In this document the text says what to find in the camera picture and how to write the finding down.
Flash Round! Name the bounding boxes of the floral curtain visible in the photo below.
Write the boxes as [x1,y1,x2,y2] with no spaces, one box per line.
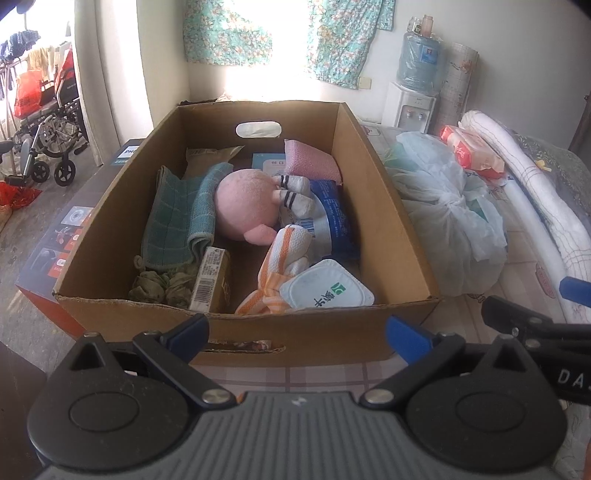
[307,0,397,89]
[182,0,274,66]

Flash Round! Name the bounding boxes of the wheelchair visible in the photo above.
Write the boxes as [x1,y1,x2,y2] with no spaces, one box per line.
[0,44,92,186]

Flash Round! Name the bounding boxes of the blue water jug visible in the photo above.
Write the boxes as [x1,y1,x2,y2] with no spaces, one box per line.
[397,31,445,97]

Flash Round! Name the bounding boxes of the orange striped white towel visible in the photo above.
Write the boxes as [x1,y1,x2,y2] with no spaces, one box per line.
[235,224,315,316]

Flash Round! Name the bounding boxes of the white quilted blanket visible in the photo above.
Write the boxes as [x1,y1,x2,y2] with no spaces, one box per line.
[459,110,591,325]

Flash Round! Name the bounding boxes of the white plastic bag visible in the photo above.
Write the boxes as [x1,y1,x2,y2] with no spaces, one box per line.
[382,130,509,297]

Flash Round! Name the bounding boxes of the red plastic bag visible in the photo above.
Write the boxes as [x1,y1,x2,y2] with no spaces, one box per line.
[14,69,48,119]

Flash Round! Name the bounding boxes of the white water dispenser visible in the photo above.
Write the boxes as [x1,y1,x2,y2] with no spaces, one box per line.
[382,82,438,136]

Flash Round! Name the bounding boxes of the white black-striped socks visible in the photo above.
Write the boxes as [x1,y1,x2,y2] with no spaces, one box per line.
[272,174,318,219]

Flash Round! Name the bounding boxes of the red wet wipe pack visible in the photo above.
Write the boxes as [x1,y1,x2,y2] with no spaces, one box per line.
[440,124,507,179]

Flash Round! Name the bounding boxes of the pink plush toy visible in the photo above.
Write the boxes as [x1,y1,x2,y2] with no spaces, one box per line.
[213,168,290,245]

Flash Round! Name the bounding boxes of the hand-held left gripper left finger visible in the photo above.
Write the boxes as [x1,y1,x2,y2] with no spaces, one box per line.
[69,314,236,411]

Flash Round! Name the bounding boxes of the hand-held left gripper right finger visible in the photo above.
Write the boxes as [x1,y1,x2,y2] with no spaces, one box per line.
[360,316,528,410]

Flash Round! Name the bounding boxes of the red crumpled bag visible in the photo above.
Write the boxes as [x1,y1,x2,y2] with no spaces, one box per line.
[0,181,43,212]

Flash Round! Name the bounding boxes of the patterned mat roll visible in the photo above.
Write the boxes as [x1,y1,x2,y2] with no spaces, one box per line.
[436,42,479,136]

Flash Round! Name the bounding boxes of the teal checked towel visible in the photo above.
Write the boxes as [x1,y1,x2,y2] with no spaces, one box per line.
[134,162,235,271]

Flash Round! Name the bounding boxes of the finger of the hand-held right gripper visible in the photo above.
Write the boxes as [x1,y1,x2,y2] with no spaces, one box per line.
[481,295,570,345]
[558,276,591,309]

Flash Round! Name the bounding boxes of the pink bubble wrap roll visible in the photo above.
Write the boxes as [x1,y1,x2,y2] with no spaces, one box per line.
[283,138,343,182]

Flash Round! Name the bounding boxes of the blue bandage box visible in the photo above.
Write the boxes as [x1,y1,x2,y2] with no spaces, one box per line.
[252,152,290,174]

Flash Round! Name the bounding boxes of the brown cardboard box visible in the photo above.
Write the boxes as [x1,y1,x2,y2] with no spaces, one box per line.
[53,102,443,364]

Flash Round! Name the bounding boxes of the hanging dark clothes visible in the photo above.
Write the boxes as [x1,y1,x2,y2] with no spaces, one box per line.
[0,28,41,62]

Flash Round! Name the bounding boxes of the dark printed appliance box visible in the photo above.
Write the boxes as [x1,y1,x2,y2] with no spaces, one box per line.
[16,138,154,343]

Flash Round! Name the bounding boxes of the beige paper packet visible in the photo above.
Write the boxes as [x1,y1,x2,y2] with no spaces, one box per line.
[185,145,246,181]

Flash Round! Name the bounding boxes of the gold tissue pack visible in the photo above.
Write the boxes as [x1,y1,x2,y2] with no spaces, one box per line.
[188,246,233,313]

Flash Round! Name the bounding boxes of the wooden headboard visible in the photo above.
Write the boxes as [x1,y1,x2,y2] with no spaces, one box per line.
[568,92,591,154]

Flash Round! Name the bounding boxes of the strawberry white packet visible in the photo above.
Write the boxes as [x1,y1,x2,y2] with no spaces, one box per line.
[279,258,375,311]

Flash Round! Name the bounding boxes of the blue white tissue pack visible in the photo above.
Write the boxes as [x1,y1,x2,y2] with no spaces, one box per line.
[295,179,362,262]

